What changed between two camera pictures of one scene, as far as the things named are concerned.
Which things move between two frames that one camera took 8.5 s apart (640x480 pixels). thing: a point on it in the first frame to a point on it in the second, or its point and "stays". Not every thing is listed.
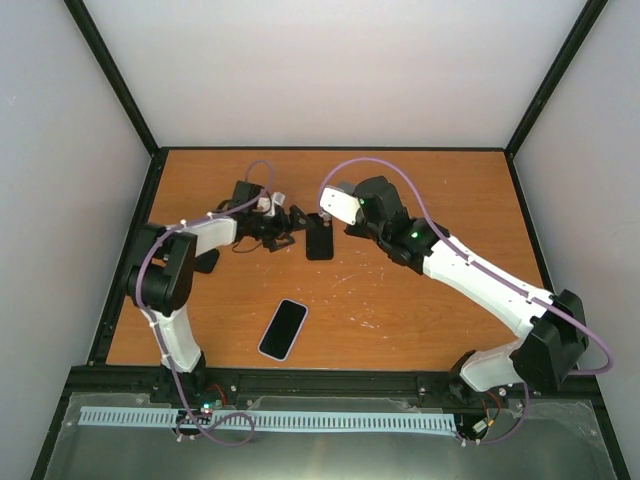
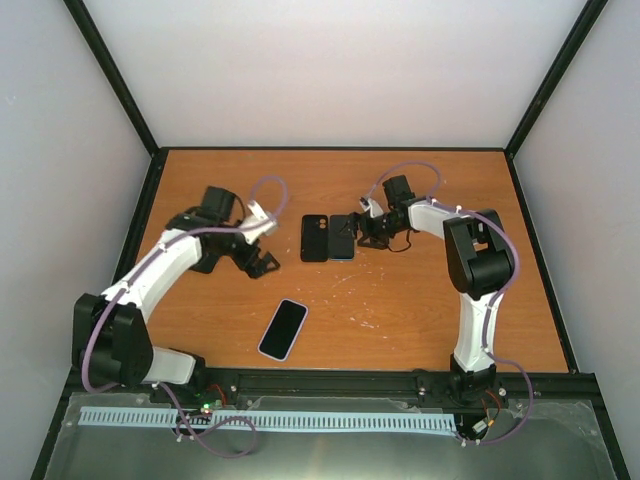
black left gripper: (282, 228) to (257, 270)
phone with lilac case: (279, 337) stays
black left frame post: (89, 29) stays
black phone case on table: (205, 263) stays
